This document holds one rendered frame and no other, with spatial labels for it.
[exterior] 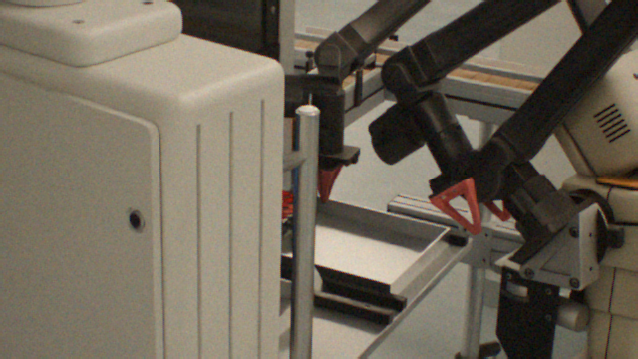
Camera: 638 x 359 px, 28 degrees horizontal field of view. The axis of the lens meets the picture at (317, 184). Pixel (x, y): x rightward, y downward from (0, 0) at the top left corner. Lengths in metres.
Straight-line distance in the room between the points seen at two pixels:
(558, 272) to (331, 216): 0.80
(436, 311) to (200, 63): 2.84
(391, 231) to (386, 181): 2.46
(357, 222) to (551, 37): 1.38
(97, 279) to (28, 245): 0.10
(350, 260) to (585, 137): 0.63
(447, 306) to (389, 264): 1.73
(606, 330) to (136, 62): 1.01
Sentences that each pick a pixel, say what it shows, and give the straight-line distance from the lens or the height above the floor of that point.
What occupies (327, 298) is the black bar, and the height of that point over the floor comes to 0.90.
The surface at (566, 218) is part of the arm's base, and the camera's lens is 1.76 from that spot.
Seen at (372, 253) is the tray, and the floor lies 0.88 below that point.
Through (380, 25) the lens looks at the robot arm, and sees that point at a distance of 2.17.
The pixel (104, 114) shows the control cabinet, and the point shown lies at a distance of 1.18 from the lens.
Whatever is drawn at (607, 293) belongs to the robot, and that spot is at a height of 1.04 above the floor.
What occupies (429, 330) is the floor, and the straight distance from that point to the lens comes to 3.90.
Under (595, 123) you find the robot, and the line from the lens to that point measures 1.85.
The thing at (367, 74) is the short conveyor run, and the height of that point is 0.93.
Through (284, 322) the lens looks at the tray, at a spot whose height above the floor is 0.90.
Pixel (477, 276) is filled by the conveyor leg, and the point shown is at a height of 0.40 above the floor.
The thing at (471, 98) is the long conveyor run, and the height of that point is 0.89.
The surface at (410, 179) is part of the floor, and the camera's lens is 4.94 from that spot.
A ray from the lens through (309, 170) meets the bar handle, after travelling 1.33.
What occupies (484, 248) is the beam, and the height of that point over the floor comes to 0.49.
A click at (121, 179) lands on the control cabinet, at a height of 1.46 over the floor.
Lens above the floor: 1.93
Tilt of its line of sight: 23 degrees down
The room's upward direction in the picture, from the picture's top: 2 degrees clockwise
